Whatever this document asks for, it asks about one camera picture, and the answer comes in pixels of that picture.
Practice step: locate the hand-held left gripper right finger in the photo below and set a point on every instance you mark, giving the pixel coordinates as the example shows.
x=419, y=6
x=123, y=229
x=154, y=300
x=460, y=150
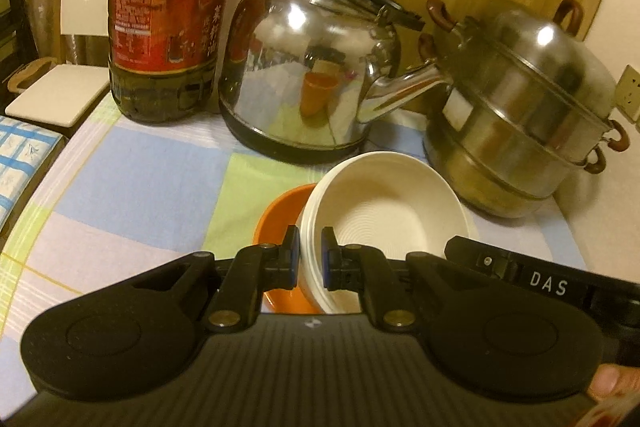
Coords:
x=326, y=264

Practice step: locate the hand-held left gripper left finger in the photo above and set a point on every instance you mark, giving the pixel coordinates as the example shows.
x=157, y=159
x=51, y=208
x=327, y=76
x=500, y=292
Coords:
x=295, y=257

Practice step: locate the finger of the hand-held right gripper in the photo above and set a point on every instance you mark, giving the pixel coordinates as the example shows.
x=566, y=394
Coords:
x=462, y=249

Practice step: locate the orange plastic bowl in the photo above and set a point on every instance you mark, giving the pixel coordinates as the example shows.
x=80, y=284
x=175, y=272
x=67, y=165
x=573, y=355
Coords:
x=272, y=222

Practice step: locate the white plastic bowl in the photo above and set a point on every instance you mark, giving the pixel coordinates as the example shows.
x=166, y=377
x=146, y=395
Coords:
x=390, y=207

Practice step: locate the person's right hand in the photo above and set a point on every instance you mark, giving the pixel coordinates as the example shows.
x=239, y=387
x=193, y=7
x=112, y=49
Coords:
x=617, y=382

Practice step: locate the stainless steel steamer pot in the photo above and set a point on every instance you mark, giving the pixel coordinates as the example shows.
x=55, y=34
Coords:
x=520, y=107

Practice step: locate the pastel checked tablecloth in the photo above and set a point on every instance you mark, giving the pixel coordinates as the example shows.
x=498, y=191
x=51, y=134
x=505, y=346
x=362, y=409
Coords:
x=125, y=207

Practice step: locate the stainless steel kettle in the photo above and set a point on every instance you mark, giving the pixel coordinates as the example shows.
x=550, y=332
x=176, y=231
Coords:
x=300, y=57

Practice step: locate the cooking oil bottle red label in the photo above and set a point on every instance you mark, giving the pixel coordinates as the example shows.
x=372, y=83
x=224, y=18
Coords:
x=165, y=7

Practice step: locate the white wooden chair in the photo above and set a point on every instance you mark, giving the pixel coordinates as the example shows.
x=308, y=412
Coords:
x=65, y=92

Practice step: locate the blue checked cloth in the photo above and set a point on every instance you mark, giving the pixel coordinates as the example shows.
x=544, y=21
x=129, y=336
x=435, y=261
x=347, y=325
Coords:
x=25, y=157

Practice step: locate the dark shelf unit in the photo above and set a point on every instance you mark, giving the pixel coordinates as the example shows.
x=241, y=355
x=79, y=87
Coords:
x=10, y=7

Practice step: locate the small beige wall plate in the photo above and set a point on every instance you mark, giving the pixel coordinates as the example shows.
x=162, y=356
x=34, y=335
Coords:
x=629, y=92

